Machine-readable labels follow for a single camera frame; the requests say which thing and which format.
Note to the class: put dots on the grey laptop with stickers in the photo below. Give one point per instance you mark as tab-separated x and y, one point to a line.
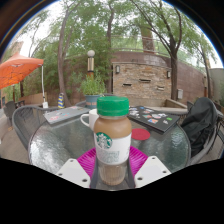
65	115

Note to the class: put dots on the black laptop with stickers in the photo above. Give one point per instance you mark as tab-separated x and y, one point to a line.
155	118

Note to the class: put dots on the orange patio umbrella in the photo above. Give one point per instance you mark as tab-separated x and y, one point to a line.
18	70

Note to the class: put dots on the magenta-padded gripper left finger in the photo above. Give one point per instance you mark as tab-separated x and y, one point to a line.
87	163

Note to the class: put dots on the yellow blue striped bollard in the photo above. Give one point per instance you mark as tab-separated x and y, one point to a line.
61	101

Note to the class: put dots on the green plant in blue pot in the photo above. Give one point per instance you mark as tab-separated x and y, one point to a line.
92	88

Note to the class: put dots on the white ceramic mug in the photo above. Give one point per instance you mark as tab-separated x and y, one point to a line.
90	120

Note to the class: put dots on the black wall lantern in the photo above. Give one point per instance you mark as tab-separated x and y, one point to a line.
168	74
117	69

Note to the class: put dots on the globe-topped wooden lamp post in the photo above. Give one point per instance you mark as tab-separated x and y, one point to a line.
90	63

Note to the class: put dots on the green-capped coffee drink bottle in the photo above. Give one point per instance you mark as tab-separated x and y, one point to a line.
112	133

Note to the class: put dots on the black jacket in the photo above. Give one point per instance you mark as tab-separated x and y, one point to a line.
198	125

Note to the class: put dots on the flat round red coaster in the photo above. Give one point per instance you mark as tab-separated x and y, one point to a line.
140	134

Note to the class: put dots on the grey wall utility box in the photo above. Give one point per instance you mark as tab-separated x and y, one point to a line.
180	94

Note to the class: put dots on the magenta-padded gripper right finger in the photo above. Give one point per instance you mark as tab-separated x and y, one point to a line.
138	161

